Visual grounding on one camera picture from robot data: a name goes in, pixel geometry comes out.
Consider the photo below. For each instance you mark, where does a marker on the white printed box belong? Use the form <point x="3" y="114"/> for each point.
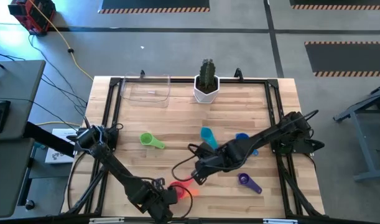
<point x="57" y="156"/>

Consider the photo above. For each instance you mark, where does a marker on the red measuring cup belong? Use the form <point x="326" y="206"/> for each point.
<point x="181" y="186"/>

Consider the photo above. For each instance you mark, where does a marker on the grey desk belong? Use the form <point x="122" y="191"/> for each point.
<point x="18" y="93"/>

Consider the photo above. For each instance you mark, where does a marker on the blue-grey metal table frame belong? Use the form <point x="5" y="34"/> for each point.
<point x="373" y="176"/>

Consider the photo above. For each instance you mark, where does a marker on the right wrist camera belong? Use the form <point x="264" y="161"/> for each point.
<point x="206" y="149"/>

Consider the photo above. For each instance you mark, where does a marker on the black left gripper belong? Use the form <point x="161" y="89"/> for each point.
<point x="160" y="207"/>

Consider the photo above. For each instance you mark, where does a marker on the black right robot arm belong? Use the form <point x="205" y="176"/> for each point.
<point x="264" y="140"/>

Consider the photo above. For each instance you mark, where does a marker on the green cactus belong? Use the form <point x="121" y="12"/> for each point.
<point x="207" y="74"/>

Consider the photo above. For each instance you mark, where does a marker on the black table clamp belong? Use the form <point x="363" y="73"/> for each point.
<point x="142" y="74"/>
<point x="238" y="73"/>

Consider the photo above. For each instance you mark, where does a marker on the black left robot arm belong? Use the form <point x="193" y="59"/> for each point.
<point x="115" y="168"/>

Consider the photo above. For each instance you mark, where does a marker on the black caster wheel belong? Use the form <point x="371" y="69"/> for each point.
<point x="30" y="204"/>

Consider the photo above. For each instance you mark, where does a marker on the black hazard-striped floor mat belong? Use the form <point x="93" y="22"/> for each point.
<point x="152" y="3"/>
<point x="348" y="57"/>
<point x="339" y="2"/>

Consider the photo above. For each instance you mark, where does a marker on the teal measuring cup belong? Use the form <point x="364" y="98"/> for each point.
<point x="206" y="133"/>

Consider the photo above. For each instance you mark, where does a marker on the purple measuring cup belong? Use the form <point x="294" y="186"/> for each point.
<point x="253" y="186"/>

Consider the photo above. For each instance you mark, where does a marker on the black aluminium table frame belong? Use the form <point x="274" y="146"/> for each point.
<point x="245" y="81"/>

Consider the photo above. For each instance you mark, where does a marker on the blue measuring cup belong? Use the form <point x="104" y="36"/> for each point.
<point x="242" y="135"/>

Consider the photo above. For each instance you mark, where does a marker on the clear plastic basket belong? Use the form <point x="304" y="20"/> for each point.
<point x="146" y="100"/>

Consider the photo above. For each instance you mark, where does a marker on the green measuring cup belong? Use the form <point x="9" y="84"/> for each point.
<point x="147" y="139"/>

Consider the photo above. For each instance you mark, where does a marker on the silver metal bracket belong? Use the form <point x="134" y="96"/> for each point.
<point x="106" y="220"/>
<point x="280" y="221"/>

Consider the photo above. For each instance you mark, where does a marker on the red and black machine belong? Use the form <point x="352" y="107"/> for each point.
<point x="34" y="15"/>

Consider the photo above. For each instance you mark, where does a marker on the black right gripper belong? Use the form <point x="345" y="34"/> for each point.
<point x="208" y="165"/>

